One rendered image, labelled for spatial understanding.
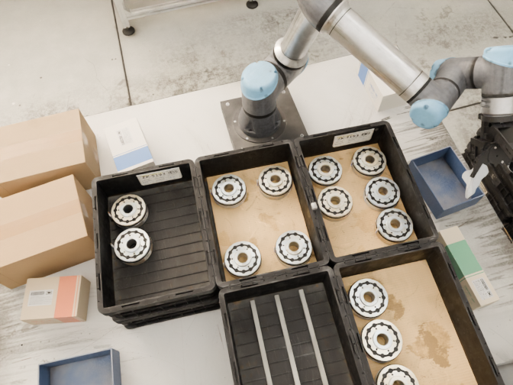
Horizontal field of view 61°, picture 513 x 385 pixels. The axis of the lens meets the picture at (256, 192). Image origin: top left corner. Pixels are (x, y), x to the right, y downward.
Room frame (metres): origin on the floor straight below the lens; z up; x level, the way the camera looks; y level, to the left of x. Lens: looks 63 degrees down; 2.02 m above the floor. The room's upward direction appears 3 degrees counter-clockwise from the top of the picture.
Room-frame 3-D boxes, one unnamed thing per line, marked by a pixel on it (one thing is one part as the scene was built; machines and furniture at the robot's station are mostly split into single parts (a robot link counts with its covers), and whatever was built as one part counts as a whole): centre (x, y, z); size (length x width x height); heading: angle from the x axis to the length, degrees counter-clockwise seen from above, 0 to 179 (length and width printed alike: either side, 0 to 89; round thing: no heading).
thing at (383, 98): (1.10, -0.50, 0.75); 0.20 x 0.12 x 0.09; 14
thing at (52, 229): (0.54, 0.67, 0.78); 0.30 x 0.22 x 0.16; 109
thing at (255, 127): (0.94, -0.03, 0.80); 0.15 x 0.15 x 0.10
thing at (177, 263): (0.47, 0.29, 0.87); 0.40 x 0.30 x 0.11; 9
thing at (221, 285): (0.51, 0.00, 0.92); 0.40 x 0.30 x 0.02; 9
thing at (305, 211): (0.51, 0.00, 0.87); 0.40 x 0.30 x 0.11; 9
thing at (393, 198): (0.58, -0.37, 0.86); 0.10 x 0.10 x 0.01
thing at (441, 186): (0.66, -0.62, 0.74); 0.20 x 0.15 x 0.07; 18
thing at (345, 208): (0.55, -0.23, 0.86); 0.10 x 0.10 x 0.01
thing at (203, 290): (0.47, 0.29, 0.92); 0.40 x 0.30 x 0.02; 9
